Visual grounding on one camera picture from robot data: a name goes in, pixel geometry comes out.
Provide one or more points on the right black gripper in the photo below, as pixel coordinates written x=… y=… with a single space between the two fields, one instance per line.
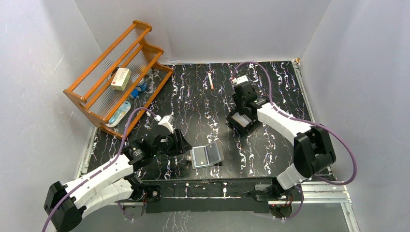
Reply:
x=237 y=104

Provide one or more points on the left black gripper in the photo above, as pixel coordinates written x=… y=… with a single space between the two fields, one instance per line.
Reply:
x=179 y=142

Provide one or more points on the silver metal card holder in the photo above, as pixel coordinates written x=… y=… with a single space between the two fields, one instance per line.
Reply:
x=214 y=153

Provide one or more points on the black VIP card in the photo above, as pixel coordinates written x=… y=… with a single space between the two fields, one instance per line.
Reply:
x=199 y=157

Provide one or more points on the black card tray box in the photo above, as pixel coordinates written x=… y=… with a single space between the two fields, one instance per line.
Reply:
x=235 y=126

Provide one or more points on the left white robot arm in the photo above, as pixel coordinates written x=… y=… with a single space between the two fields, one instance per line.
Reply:
x=68 y=204

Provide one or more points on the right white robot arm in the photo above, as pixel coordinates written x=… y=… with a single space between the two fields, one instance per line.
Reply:
x=312 y=147

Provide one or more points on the white card stack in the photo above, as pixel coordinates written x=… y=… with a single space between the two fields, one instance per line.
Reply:
x=242 y=120

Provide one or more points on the pink white pen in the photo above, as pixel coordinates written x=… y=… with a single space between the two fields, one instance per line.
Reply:
x=210 y=80

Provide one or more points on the light blue blister pack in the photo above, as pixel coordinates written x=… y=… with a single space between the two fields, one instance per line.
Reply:
x=119 y=114

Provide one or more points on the blue small bottle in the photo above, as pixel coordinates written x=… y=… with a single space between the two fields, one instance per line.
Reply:
x=140 y=87

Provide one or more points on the orange wooden shelf rack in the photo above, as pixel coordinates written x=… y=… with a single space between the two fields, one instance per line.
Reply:
x=106 y=84

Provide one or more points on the cream medicine box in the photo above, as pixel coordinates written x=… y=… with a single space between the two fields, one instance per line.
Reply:
x=121 y=79

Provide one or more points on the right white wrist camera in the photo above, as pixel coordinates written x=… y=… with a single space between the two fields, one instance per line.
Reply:
x=239 y=80

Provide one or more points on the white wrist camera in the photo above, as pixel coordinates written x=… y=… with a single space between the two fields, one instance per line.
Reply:
x=239 y=80
x=168 y=122

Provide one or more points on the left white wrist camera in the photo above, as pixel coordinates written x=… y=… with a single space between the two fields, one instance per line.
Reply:
x=168 y=122

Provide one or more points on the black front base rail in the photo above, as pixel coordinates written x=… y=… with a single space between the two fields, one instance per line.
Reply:
x=213 y=195

